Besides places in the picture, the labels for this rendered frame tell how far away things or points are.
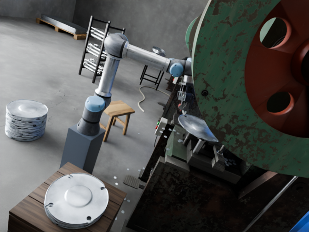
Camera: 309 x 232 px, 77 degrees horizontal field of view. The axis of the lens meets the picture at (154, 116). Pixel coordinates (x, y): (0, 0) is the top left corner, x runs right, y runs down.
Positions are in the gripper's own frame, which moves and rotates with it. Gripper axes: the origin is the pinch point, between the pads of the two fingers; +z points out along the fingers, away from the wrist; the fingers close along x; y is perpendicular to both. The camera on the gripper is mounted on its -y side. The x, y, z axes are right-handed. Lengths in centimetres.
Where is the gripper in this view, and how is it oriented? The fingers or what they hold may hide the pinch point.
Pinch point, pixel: (185, 113)
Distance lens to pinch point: 132.3
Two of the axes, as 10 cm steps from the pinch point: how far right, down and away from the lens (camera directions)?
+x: 6.6, 2.5, -7.1
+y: -7.3, 0.2, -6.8
